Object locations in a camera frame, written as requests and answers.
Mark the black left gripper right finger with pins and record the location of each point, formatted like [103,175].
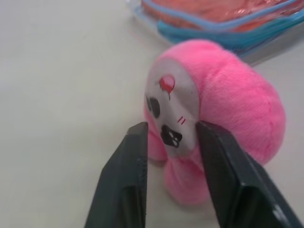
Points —
[240,185]

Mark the clear plastic pouch blue trim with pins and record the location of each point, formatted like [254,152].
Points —
[237,26]

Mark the pink plush toy white face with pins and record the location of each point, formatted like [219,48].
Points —
[228,104]

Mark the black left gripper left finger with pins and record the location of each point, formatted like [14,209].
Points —
[123,180]

